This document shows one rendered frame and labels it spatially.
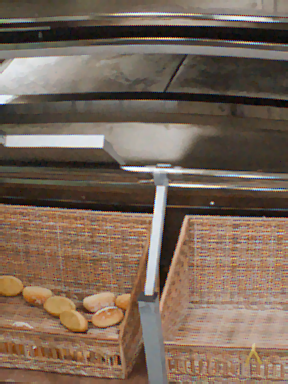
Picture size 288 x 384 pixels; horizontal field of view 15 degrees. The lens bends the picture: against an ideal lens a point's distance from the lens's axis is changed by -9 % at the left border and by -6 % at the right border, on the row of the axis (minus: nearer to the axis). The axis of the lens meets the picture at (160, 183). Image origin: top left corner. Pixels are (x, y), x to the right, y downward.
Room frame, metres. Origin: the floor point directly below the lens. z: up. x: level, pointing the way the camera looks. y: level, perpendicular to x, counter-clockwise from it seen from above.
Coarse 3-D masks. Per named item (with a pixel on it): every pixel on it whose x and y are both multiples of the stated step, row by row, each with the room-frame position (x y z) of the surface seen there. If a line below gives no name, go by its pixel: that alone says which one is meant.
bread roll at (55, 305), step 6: (48, 300) 2.67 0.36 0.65; (54, 300) 2.67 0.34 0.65; (60, 300) 2.66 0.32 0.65; (66, 300) 2.66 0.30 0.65; (48, 306) 2.66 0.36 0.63; (54, 306) 2.65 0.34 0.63; (60, 306) 2.65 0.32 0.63; (66, 306) 2.65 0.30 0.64; (72, 306) 2.65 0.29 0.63; (54, 312) 2.64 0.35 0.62; (60, 312) 2.64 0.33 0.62
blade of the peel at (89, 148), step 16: (16, 144) 2.40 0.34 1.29; (32, 144) 2.38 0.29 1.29; (48, 144) 2.37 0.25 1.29; (64, 144) 2.36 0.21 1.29; (80, 144) 2.35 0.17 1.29; (96, 144) 2.34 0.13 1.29; (0, 160) 2.54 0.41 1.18; (16, 160) 2.52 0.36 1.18; (32, 160) 2.50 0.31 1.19; (48, 160) 2.49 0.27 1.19; (64, 160) 2.47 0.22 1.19; (80, 160) 2.46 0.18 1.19; (96, 160) 2.44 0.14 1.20; (112, 160) 2.43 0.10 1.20; (16, 176) 2.68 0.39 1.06; (32, 176) 2.67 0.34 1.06; (48, 176) 2.65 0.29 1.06; (64, 176) 2.63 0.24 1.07; (80, 176) 2.61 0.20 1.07
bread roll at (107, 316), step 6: (108, 306) 2.62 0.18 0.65; (96, 312) 2.61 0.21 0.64; (102, 312) 2.60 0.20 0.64; (108, 312) 2.60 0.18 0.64; (114, 312) 2.61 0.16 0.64; (120, 312) 2.62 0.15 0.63; (96, 318) 2.59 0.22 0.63; (102, 318) 2.59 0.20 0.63; (108, 318) 2.59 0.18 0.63; (114, 318) 2.59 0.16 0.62; (120, 318) 2.60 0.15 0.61; (96, 324) 2.58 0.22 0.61; (102, 324) 2.58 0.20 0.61; (108, 324) 2.58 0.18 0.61; (114, 324) 2.59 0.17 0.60
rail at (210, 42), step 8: (56, 40) 2.73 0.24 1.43; (64, 40) 2.72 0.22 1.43; (72, 40) 2.71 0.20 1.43; (80, 40) 2.70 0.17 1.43; (88, 40) 2.69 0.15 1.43; (96, 40) 2.69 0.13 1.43; (104, 40) 2.68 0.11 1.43; (112, 40) 2.67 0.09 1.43; (120, 40) 2.67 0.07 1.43; (128, 40) 2.66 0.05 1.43; (136, 40) 2.66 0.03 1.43; (144, 40) 2.65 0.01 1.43; (152, 40) 2.64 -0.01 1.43; (160, 40) 2.64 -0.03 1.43; (168, 40) 2.63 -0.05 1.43; (176, 40) 2.63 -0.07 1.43; (184, 40) 2.62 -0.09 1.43; (192, 40) 2.62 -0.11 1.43; (200, 40) 2.61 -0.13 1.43; (208, 40) 2.61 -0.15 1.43; (216, 40) 2.60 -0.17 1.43; (224, 40) 2.60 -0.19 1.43; (232, 40) 2.60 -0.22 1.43; (240, 40) 2.59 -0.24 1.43; (0, 48) 2.76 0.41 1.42; (8, 48) 2.75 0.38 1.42; (16, 48) 2.75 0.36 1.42; (24, 48) 2.74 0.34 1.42; (32, 48) 2.74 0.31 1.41; (40, 48) 2.73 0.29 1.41; (248, 48) 2.58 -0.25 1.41; (256, 48) 2.57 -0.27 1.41; (264, 48) 2.56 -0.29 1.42; (272, 48) 2.56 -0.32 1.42; (280, 48) 2.55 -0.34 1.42
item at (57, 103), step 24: (0, 96) 2.98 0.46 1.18; (24, 96) 2.95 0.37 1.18; (48, 96) 2.92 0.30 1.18; (72, 96) 2.89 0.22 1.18; (96, 96) 2.87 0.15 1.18; (120, 96) 2.85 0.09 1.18; (144, 96) 2.83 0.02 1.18; (168, 96) 2.81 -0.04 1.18; (192, 96) 2.80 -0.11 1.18; (216, 96) 2.79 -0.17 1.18; (240, 96) 2.79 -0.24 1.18
